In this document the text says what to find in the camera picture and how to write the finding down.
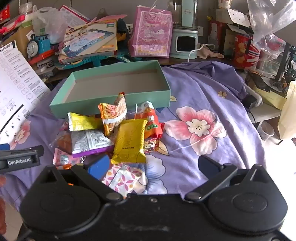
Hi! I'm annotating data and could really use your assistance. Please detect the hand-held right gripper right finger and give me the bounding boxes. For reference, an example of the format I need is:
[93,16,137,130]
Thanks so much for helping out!
[184,155,272,203]

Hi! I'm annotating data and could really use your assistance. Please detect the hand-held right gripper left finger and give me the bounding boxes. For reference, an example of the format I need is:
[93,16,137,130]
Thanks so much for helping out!
[42,154,123,202]

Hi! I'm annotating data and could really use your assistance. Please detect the pink floral snack packet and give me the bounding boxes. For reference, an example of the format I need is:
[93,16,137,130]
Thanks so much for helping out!
[101,163,123,186]
[109,169,142,194]

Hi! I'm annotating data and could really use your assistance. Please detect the silver purple snack packet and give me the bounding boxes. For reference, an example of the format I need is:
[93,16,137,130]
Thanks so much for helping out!
[70,130,115,158]

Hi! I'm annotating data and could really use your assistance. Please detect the orange silver striped snack packet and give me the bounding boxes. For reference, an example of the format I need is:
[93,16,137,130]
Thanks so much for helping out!
[55,163,80,171]

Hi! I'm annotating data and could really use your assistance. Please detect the yellow snack packet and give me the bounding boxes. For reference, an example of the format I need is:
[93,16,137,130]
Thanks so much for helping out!
[111,119,148,164]

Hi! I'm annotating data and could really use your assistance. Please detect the yellow-green snack packet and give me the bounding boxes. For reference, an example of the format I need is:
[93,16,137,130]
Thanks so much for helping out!
[67,112,103,132]

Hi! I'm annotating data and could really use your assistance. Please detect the orange noodle snack packet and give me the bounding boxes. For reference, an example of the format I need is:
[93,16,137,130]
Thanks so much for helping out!
[98,92,127,137]

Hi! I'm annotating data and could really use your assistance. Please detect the orange-red snack packet green label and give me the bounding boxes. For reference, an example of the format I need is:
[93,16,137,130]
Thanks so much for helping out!
[134,101,163,139]

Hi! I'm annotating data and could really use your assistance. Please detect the mint green cardboard box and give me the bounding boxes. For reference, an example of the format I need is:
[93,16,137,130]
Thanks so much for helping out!
[49,60,172,118]

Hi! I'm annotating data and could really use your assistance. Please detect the person's left hand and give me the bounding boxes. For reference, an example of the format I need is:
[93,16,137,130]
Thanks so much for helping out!
[0,175,7,233]

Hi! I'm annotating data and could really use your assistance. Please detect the white instruction sheet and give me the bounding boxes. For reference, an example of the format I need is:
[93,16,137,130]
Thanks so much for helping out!
[0,40,51,142]

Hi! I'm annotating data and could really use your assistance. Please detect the white paper cup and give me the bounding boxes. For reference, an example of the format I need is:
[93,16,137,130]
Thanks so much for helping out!
[258,122,274,141]

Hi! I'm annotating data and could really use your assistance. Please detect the black white lettered box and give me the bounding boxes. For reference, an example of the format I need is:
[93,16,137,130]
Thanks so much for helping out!
[37,59,56,73]

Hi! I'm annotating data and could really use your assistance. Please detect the beige paper bag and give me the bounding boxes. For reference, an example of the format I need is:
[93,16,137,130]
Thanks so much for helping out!
[277,81,296,141]

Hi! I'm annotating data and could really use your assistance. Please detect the blue toy train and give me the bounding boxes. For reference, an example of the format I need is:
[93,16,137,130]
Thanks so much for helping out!
[26,34,60,65]

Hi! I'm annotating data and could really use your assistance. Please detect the teal toy track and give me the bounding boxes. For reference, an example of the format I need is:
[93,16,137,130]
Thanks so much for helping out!
[55,50,139,70]

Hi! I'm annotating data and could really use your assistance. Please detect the beige cloth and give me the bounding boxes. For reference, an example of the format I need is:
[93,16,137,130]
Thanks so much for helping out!
[196,45,225,59]

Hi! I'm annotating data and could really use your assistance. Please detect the brown cardboard box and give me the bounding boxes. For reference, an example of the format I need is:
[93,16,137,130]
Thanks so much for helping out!
[0,21,35,58]

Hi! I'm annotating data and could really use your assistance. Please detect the red biscuit tin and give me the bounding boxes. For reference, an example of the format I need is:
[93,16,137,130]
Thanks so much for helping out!
[233,34,260,70]

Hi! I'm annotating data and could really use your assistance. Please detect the mint green blender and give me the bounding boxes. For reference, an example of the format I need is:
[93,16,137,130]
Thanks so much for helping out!
[169,0,199,59]

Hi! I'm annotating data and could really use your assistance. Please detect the drawing mat box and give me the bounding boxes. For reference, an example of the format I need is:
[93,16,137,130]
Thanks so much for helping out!
[58,20,118,64]

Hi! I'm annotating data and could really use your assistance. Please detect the black dinosaur toy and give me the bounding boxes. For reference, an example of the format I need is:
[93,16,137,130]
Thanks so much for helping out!
[116,19,131,50]

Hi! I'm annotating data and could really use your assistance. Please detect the pink gift bag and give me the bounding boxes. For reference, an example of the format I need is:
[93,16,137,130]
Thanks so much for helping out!
[128,5,173,58]

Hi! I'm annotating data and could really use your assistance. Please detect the open white carton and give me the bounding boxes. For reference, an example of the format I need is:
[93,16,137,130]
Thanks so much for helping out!
[216,8,252,30]

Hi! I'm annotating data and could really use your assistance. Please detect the large clear plastic bag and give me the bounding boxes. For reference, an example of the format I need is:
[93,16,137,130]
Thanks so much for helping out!
[246,0,296,61]

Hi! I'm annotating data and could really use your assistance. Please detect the white cable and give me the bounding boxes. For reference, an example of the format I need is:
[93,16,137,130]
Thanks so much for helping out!
[188,43,208,62]

